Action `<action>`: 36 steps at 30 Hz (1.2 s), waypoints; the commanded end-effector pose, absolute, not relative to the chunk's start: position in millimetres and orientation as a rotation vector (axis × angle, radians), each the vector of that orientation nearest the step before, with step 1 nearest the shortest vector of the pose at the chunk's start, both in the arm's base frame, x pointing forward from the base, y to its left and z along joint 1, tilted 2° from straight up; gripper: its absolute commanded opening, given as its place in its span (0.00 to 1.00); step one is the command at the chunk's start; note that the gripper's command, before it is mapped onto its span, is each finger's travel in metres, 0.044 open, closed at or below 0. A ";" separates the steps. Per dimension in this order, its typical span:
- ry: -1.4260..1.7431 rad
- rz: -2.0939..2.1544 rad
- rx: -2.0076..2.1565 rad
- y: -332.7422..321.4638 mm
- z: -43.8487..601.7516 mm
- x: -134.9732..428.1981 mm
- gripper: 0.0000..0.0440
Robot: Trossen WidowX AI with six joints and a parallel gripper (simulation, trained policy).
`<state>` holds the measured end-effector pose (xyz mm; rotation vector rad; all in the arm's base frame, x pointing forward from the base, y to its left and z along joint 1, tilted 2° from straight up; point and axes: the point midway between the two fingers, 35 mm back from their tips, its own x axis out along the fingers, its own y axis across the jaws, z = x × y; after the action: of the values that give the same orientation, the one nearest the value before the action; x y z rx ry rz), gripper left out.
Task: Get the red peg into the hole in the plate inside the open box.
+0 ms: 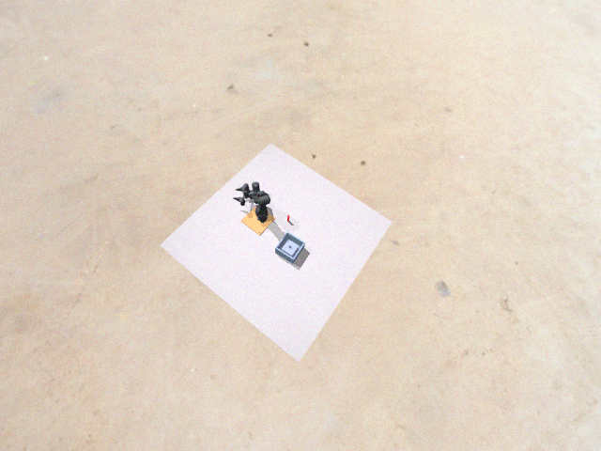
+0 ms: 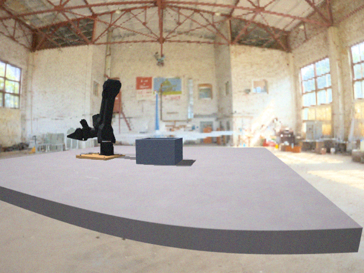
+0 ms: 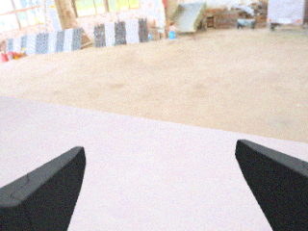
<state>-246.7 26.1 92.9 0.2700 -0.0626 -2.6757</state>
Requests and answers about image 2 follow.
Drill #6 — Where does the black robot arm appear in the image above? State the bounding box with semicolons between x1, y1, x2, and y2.
80;79;122;156

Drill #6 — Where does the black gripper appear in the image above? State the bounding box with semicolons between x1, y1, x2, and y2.
67;127;94;141

